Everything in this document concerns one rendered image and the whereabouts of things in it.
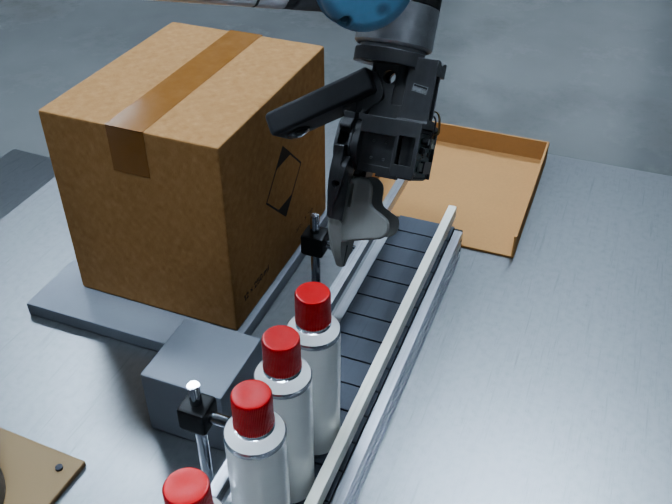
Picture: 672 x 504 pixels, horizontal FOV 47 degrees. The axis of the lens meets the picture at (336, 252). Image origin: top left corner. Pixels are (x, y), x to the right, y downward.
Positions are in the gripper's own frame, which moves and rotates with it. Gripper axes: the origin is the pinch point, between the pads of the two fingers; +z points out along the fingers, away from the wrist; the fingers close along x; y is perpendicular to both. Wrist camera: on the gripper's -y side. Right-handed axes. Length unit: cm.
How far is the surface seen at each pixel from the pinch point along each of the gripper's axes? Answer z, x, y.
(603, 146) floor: -25, 254, 18
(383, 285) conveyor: 7.0, 25.2, -1.0
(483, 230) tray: -0.8, 47.9, 7.2
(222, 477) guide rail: 19.9, -13.3, -2.4
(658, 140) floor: -31, 266, 38
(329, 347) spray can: 7.7, -6.8, 3.2
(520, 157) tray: -13, 69, 8
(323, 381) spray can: 11.6, -5.2, 2.7
